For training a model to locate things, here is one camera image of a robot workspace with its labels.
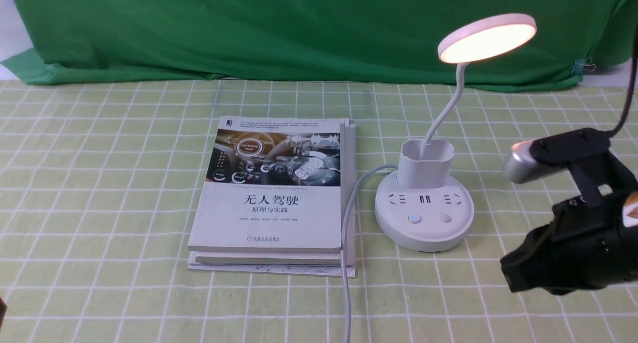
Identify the bottom white book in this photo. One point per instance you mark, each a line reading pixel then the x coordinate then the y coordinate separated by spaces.
pixel 312 264

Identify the green backdrop cloth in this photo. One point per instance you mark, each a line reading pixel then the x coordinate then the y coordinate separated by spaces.
pixel 389 41

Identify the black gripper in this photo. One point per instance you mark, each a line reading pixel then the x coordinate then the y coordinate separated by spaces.
pixel 586 245

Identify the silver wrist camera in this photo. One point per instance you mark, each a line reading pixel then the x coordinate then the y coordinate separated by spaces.
pixel 534 159

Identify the top white textbook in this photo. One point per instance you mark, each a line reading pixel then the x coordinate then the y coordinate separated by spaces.
pixel 272 185

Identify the white desk lamp with sockets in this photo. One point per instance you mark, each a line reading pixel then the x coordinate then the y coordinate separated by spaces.
pixel 420 206

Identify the teal binder clip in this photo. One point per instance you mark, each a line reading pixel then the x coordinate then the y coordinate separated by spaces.
pixel 583 67

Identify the green checkered tablecloth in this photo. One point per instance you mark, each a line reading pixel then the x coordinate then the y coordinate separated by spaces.
pixel 100 183

